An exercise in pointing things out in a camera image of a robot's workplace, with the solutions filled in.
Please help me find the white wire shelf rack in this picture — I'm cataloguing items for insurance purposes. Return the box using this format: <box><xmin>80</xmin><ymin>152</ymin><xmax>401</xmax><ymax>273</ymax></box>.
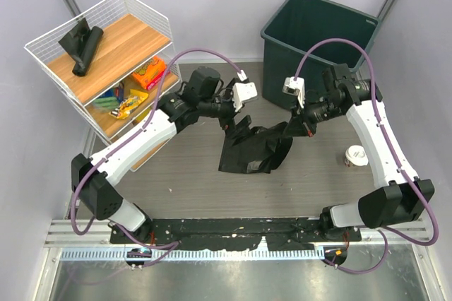
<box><xmin>23</xmin><ymin>0</ymin><xmax>186</xmax><ymax>173</ymax></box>

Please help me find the orange snack box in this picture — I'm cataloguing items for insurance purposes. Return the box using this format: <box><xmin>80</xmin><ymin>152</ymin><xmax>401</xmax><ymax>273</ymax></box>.
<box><xmin>131</xmin><ymin>56</ymin><xmax>167</xmax><ymax>90</ymax></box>

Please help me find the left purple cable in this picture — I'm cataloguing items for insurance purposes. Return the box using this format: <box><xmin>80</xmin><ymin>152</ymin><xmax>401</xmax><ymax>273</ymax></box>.
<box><xmin>69</xmin><ymin>47</ymin><xmax>248</xmax><ymax>270</ymax></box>

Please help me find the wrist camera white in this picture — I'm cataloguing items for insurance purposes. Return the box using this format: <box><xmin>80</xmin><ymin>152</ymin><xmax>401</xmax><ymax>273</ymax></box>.
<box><xmin>282</xmin><ymin>76</ymin><xmax>305</xmax><ymax>108</ymax></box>
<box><xmin>232</xmin><ymin>70</ymin><xmax>258</xmax><ymax>112</ymax></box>

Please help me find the yellow candy bag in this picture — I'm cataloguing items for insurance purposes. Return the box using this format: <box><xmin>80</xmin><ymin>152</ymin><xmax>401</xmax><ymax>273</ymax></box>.
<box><xmin>109</xmin><ymin>89</ymin><xmax>148</xmax><ymax>119</ymax></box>

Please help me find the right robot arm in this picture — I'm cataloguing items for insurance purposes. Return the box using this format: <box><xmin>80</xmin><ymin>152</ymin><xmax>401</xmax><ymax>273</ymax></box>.
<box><xmin>282</xmin><ymin>64</ymin><xmax>434</xmax><ymax>241</ymax></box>

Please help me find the white cable duct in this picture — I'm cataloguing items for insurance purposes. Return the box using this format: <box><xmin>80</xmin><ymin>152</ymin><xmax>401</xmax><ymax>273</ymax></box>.
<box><xmin>60</xmin><ymin>247</ymin><xmax>325</xmax><ymax>262</ymax></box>

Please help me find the black trash bag roll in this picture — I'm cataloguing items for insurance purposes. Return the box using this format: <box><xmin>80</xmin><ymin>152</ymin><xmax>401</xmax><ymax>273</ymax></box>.
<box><xmin>59</xmin><ymin>18</ymin><xmax>104</xmax><ymax>77</ymax></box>

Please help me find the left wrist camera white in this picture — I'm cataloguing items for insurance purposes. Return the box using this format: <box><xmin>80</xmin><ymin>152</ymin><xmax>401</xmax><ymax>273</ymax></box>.
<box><xmin>232</xmin><ymin>70</ymin><xmax>258</xmax><ymax>112</ymax></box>

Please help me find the dark green trash bin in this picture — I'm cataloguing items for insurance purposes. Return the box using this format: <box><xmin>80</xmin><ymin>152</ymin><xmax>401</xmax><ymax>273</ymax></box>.
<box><xmin>261</xmin><ymin>0</ymin><xmax>381</xmax><ymax>110</ymax></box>

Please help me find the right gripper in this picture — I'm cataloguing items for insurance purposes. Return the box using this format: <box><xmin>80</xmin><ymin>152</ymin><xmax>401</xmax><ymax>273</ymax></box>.
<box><xmin>283</xmin><ymin>94</ymin><xmax>343</xmax><ymax>138</ymax></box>

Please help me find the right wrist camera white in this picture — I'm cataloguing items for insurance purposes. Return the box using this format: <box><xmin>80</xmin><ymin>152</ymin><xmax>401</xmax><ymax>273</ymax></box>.
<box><xmin>282</xmin><ymin>76</ymin><xmax>305</xmax><ymax>108</ymax></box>

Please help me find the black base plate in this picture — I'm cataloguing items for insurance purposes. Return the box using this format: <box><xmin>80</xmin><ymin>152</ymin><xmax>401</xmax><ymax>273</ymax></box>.
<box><xmin>131</xmin><ymin>217</ymin><xmax>362</xmax><ymax>252</ymax></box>

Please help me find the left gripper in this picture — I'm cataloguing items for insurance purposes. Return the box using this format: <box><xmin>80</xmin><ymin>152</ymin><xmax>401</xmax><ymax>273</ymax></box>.
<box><xmin>199</xmin><ymin>79</ymin><xmax>253</xmax><ymax>139</ymax></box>

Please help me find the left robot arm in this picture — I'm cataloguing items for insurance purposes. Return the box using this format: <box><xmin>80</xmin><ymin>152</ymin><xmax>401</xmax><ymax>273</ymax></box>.
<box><xmin>70</xmin><ymin>67</ymin><xmax>257</xmax><ymax>244</ymax></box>

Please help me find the white paper cup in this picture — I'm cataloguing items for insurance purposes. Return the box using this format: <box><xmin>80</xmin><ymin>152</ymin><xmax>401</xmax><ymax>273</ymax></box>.
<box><xmin>344</xmin><ymin>145</ymin><xmax>369</xmax><ymax>167</ymax></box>

